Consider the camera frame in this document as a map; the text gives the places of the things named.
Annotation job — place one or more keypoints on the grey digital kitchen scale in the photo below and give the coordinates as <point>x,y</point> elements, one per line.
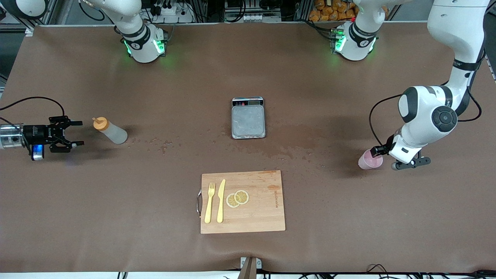
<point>248,121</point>

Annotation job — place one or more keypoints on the white power strip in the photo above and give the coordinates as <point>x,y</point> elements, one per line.
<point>172,13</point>

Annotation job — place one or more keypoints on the wooden cutting board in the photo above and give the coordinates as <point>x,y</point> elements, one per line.
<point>263,213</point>

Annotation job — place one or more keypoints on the lemon slice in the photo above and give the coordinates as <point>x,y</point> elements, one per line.
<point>231,201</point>
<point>242,196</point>

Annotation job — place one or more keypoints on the yellow plastic knife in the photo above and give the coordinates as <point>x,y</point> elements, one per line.
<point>221,201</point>

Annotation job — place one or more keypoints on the clear orange-capped sauce bottle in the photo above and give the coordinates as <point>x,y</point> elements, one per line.
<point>112,132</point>

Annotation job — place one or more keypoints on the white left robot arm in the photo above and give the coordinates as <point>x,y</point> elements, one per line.
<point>426,116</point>

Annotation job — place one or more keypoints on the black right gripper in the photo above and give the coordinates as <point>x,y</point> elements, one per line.
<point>35,134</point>

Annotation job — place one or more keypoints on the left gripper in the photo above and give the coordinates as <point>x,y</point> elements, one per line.
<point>378,150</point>

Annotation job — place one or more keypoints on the orange snack bags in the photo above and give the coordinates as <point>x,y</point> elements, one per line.
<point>333,9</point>

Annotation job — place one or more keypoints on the yellow plastic fork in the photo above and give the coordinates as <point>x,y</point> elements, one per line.
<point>209,205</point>

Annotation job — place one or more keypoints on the pink plastic cup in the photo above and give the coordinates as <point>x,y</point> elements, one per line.
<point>368,162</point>

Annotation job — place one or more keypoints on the metal table edge bracket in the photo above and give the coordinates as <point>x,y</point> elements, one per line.
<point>250,265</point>

